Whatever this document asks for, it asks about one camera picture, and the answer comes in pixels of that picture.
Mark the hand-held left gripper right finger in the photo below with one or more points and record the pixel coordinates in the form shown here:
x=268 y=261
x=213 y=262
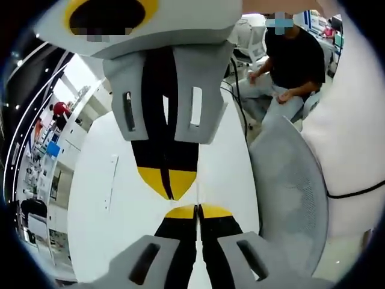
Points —
x=219 y=247

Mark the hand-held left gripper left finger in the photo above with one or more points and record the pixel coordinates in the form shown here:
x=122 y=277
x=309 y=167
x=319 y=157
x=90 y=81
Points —
x=177 y=247

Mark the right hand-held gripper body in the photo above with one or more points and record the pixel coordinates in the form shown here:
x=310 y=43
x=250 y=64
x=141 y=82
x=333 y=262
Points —
x=180 y=18

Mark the clear food packaging bag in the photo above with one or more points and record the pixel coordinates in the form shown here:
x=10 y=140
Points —
x=198 y=192

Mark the white counter with cabinets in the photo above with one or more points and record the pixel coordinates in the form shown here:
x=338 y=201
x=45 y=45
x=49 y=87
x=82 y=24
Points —
x=72 y=144

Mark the grey mesh office chair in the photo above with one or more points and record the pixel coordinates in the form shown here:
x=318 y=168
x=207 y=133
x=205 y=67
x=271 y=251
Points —
x=288 y=186

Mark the blue bin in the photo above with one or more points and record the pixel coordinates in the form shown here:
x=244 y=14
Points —
x=53 y=149

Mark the black office chair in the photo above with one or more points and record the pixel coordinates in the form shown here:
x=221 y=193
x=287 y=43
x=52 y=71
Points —
x=33 y=207

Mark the person in white shirt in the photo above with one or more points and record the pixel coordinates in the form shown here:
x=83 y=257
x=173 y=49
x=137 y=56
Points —
x=352 y=120

